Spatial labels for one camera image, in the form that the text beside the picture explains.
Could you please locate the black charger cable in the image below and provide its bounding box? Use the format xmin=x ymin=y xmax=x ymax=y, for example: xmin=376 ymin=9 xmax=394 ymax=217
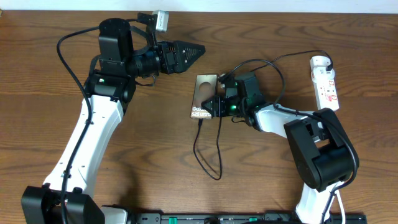
xmin=193 ymin=50 xmax=333 ymax=181

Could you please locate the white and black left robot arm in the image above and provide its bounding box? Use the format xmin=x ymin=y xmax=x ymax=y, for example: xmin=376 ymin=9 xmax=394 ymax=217
xmin=21 ymin=12 xmax=205 ymax=223

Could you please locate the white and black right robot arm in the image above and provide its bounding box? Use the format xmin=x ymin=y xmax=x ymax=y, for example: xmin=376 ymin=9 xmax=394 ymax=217
xmin=201 ymin=72 xmax=359 ymax=223

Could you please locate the white charger plug adapter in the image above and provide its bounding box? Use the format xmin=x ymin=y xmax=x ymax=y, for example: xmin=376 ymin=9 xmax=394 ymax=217
xmin=310 ymin=55 xmax=333 ymax=71

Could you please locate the white power strip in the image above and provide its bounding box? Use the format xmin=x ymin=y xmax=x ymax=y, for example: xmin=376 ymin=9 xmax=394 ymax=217
xmin=311 ymin=67 xmax=340 ymax=111

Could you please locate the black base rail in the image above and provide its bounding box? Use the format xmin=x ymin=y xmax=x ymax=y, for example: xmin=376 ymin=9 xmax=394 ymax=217
xmin=130 ymin=212 xmax=368 ymax=224

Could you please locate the white power strip cord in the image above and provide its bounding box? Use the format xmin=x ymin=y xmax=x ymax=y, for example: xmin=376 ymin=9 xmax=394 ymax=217
xmin=334 ymin=183 xmax=346 ymax=224

